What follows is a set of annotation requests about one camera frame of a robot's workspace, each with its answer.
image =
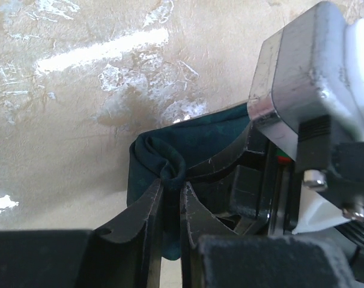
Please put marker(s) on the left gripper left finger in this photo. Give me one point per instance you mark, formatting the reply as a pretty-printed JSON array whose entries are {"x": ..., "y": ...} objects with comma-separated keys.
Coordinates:
[{"x": 128, "y": 248}]

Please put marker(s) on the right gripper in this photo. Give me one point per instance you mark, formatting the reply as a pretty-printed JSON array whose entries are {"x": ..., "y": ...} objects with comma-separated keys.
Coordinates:
[{"x": 253, "y": 189}]

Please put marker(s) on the dark green tie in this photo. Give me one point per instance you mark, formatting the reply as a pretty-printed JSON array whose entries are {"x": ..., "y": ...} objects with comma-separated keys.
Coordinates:
[{"x": 167, "y": 153}]

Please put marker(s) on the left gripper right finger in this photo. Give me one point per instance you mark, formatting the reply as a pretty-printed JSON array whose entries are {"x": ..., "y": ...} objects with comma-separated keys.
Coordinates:
[{"x": 196, "y": 222}]

